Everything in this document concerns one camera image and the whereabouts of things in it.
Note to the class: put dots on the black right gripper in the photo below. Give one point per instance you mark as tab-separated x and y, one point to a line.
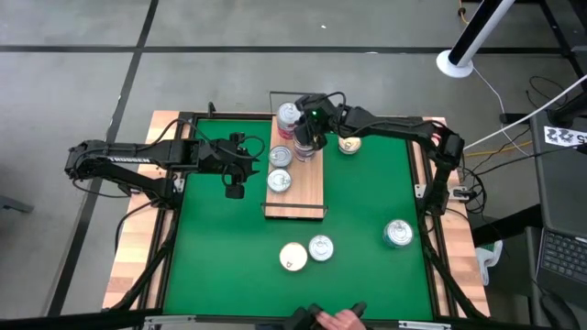
321	114

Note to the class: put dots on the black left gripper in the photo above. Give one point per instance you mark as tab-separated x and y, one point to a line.
215	156

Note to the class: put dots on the light blue tuna can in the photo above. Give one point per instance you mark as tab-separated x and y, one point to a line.
280	156
321	248
279	180
397	233

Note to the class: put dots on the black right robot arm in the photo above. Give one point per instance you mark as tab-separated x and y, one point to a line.
394	126

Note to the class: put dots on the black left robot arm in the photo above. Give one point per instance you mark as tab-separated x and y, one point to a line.
137	156

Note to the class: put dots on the black table clamp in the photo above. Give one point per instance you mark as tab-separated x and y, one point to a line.
211	110

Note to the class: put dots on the silver mounting plate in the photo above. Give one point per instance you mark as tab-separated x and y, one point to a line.
423	191
179	185

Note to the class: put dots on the green table mat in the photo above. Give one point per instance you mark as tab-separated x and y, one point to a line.
206	298

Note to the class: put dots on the white tower fan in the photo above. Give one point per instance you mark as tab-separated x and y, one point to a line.
454	64

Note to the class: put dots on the person's hand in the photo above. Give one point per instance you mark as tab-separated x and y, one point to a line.
341	321

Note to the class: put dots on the black stand base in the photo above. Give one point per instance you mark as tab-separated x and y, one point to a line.
516	118

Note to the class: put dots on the black horizontal bar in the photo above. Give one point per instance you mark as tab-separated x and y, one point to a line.
69	322

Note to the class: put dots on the grey furniture foot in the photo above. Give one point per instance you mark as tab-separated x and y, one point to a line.
16	205

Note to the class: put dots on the white paper number label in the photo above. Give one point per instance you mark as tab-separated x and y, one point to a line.
564	136

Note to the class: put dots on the dark grey side desk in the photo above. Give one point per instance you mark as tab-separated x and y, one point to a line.
559	192

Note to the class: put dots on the dark grey laptop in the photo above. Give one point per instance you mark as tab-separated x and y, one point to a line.
564	256

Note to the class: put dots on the black metal table frame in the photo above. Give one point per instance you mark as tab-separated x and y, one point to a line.
229	116

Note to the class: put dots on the silver metal bracket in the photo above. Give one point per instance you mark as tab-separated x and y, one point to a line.
424	325
169	321

